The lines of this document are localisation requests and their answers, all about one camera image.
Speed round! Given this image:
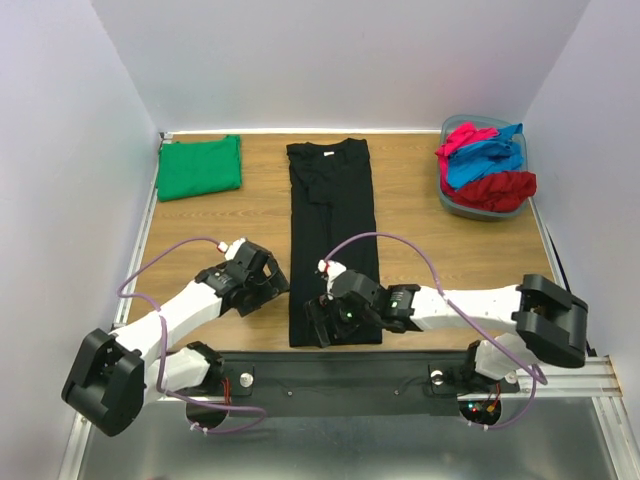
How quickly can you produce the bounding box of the black t shirt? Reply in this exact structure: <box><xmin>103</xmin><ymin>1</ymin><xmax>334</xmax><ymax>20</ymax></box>
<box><xmin>286</xmin><ymin>138</ymin><xmax>377</xmax><ymax>347</ymax></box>

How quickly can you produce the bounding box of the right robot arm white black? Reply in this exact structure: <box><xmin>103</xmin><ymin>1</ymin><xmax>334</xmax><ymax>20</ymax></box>
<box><xmin>304</xmin><ymin>265</ymin><xmax>588</xmax><ymax>381</ymax></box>

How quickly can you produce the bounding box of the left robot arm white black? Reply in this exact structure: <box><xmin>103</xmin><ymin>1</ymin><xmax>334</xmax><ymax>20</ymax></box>
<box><xmin>61</xmin><ymin>238</ymin><xmax>289</xmax><ymax>437</ymax></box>

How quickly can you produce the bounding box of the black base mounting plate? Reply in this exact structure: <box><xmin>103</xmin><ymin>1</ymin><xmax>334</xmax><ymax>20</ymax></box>
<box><xmin>164</xmin><ymin>350</ymin><xmax>521</xmax><ymax>418</ymax></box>

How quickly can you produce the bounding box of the folded green t shirt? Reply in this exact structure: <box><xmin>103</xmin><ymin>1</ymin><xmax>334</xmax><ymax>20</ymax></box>
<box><xmin>156</xmin><ymin>135</ymin><xmax>243</xmax><ymax>202</ymax></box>

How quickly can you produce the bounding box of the red t shirt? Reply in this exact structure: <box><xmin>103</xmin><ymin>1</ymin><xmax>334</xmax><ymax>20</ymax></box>
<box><xmin>452</xmin><ymin>171</ymin><xmax>537</xmax><ymax>213</ymax></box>

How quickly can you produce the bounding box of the pink t shirt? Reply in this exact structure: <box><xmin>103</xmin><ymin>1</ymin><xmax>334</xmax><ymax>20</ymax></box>
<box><xmin>436</xmin><ymin>122</ymin><xmax>499</xmax><ymax>168</ymax></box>

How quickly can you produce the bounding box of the blue t shirt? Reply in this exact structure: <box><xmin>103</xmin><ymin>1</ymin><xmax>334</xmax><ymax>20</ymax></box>
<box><xmin>445</xmin><ymin>123</ymin><xmax>524</xmax><ymax>191</ymax></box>

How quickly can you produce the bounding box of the grey plastic bin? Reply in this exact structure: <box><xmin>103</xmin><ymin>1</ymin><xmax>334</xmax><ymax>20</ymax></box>
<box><xmin>437</xmin><ymin>115</ymin><xmax>526</xmax><ymax>221</ymax></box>

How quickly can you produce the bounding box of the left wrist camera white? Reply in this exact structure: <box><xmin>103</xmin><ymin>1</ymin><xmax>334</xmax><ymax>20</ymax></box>
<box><xmin>217</xmin><ymin>237</ymin><xmax>247</xmax><ymax>261</ymax></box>

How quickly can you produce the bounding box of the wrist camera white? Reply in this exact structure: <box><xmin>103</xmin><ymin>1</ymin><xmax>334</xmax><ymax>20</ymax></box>
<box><xmin>317</xmin><ymin>259</ymin><xmax>347</xmax><ymax>293</ymax></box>
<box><xmin>217</xmin><ymin>237</ymin><xmax>247</xmax><ymax>261</ymax></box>

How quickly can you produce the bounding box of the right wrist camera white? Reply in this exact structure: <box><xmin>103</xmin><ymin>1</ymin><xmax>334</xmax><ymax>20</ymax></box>
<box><xmin>317</xmin><ymin>259</ymin><xmax>347</xmax><ymax>293</ymax></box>

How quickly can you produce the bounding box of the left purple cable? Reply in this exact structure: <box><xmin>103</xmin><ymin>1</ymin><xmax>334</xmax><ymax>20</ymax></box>
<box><xmin>116</xmin><ymin>236</ymin><xmax>269</xmax><ymax>435</ymax></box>

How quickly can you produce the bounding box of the aluminium frame rail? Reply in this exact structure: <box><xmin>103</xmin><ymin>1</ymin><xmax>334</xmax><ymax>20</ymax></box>
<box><xmin>107</xmin><ymin>132</ymin><xmax>173</xmax><ymax>332</ymax></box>

